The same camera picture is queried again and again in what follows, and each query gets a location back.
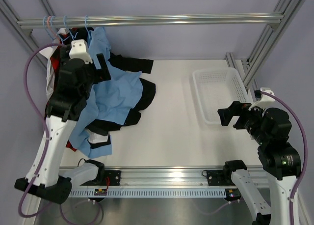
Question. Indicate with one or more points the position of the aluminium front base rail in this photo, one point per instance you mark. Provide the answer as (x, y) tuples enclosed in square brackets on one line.
[(164, 177)]

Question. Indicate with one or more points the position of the red black plaid shirt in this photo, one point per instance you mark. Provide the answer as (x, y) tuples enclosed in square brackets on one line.
[(55, 62)]

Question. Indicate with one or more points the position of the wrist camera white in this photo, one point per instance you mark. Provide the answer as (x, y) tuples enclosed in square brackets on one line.
[(79, 49), (264, 98)]

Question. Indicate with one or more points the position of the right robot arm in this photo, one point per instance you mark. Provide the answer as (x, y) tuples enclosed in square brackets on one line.
[(281, 162)]

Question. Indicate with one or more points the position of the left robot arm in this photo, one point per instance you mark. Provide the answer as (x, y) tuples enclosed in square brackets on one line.
[(43, 179)]

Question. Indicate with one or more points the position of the aluminium frame posts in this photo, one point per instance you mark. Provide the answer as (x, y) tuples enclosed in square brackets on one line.
[(12, 12), (266, 42)]

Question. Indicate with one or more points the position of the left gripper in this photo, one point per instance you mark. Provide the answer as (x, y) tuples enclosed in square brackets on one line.
[(98, 74)]

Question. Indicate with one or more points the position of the aluminium frame right posts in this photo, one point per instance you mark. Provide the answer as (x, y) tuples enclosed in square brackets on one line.
[(266, 42)]

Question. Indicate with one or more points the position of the white plastic basket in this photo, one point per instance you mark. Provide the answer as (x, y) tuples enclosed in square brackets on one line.
[(217, 88)]

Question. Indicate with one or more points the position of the blue hanger with black shirt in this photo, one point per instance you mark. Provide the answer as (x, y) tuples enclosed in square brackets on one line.
[(65, 34)]

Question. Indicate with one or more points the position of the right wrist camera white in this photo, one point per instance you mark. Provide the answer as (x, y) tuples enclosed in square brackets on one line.
[(264, 98)]

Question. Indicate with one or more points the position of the light blue wire hanger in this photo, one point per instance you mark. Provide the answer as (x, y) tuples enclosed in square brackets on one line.
[(89, 37)]

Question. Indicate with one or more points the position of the aluminium frame left posts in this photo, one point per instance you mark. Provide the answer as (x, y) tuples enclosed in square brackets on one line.
[(12, 12)]

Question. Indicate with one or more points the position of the white slotted cable duct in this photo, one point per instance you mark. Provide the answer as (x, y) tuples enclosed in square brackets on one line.
[(149, 193)]

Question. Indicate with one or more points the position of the white shirt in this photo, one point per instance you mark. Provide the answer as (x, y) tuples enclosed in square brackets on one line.
[(47, 53)]

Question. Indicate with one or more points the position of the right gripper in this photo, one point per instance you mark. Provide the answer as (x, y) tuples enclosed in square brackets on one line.
[(242, 109)]

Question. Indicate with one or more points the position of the blue hanger far left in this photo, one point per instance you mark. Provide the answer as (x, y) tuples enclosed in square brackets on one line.
[(46, 28)]

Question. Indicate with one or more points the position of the aluminium hanging rail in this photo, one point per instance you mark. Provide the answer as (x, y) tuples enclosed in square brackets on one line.
[(152, 20)]

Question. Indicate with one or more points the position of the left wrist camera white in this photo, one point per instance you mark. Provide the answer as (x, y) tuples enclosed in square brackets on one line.
[(79, 49)]

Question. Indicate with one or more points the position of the light blue shirt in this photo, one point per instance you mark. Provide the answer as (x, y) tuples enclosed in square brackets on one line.
[(109, 100)]

